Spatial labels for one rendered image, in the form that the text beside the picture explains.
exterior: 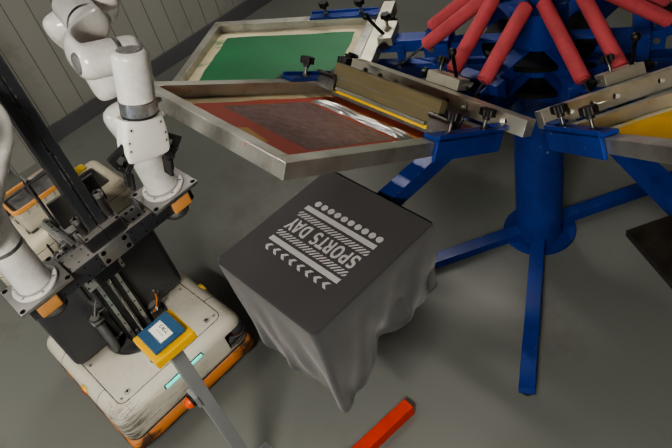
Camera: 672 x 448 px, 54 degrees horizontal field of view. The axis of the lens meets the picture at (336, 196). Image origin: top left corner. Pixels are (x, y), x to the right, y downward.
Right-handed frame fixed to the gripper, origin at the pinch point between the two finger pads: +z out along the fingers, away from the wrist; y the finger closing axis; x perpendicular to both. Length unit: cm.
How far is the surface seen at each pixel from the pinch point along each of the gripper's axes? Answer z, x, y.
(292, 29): 17, -104, -127
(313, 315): 47, 18, -31
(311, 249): 42, 0, -46
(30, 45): 64, -307, -81
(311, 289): 45, 11, -36
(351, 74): -1, -13, -74
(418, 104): 1, 13, -74
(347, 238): 40, 6, -55
